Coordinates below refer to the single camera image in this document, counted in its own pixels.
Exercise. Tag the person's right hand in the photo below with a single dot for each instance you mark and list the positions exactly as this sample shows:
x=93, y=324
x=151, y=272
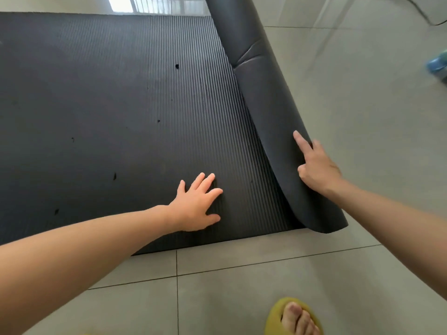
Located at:
x=319, y=170

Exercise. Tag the person's left hand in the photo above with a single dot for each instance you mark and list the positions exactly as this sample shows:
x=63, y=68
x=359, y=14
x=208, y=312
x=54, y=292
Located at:
x=192, y=209

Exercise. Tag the person's left forearm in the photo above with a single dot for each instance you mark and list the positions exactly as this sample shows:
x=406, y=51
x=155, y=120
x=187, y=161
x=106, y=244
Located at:
x=70, y=258

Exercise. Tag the black yoga mat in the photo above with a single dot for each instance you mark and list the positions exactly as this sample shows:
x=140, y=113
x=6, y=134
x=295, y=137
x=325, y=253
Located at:
x=104, y=118

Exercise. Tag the person's right forearm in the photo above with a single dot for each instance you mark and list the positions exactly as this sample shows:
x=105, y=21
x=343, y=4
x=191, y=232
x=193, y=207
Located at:
x=401, y=226

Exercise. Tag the blue plastic stool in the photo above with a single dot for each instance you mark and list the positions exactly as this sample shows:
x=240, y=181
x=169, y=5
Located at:
x=436, y=66

